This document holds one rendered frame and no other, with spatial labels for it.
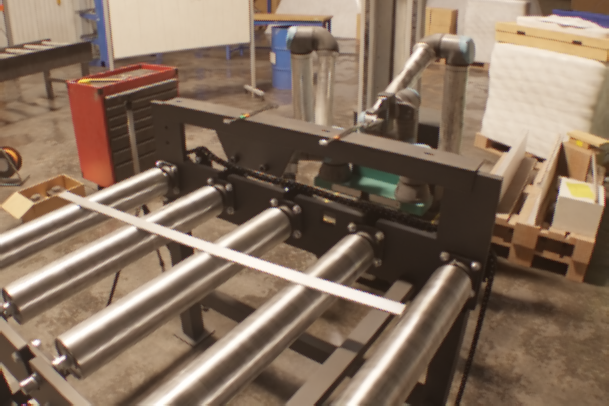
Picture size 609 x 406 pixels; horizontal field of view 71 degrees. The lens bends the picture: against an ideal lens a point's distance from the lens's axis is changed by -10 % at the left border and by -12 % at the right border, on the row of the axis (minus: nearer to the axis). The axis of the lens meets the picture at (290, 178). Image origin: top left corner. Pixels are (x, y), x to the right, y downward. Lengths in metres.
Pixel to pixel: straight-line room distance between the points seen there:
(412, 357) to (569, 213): 2.09
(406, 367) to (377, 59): 1.90
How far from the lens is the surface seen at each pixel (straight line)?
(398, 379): 0.99
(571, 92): 4.40
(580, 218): 3.00
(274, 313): 1.11
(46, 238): 1.66
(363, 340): 1.24
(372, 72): 2.61
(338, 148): 1.40
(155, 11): 5.99
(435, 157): 1.30
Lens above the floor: 1.62
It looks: 24 degrees down
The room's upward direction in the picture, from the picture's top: 1 degrees counter-clockwise
